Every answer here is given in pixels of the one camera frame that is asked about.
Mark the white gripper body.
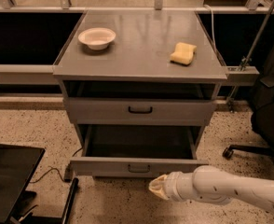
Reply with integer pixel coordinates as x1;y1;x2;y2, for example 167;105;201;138
164;172;196;202

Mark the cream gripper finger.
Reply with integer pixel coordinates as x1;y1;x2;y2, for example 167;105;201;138
150;175;168;187
149;187;169;200

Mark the grey drawer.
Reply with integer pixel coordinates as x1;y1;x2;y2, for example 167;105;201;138
71;125;207;178
64;98;215;126

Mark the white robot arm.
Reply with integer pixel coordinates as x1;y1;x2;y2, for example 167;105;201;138
149;165;274;214

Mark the grey top drawer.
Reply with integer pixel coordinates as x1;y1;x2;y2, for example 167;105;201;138
64;98;215;126

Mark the grey drawer cabinet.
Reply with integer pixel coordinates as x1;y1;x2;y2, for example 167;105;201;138
51;8;228;181

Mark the black stand base bar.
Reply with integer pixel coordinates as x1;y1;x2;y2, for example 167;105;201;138
61;177;79;224

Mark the black office chair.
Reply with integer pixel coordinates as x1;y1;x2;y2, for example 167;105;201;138
222;45;274;160

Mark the yellow sponge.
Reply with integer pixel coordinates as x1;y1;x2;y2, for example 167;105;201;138
170;42;197;65

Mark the metal diagonal rod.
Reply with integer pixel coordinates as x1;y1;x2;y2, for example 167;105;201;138
226;0;274;110

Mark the black monitor screen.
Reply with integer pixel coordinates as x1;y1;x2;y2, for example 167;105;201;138
0;144;45;224

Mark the white bowl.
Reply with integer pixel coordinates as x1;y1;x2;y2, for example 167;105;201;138
78;28;116;50

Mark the black power adapter with cable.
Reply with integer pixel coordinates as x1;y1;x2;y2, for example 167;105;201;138
30;163;75;184

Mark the white cable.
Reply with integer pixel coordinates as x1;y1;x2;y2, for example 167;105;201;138
202;4;218;56

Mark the metal frame rail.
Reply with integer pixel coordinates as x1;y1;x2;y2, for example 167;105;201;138
0;64;58;85

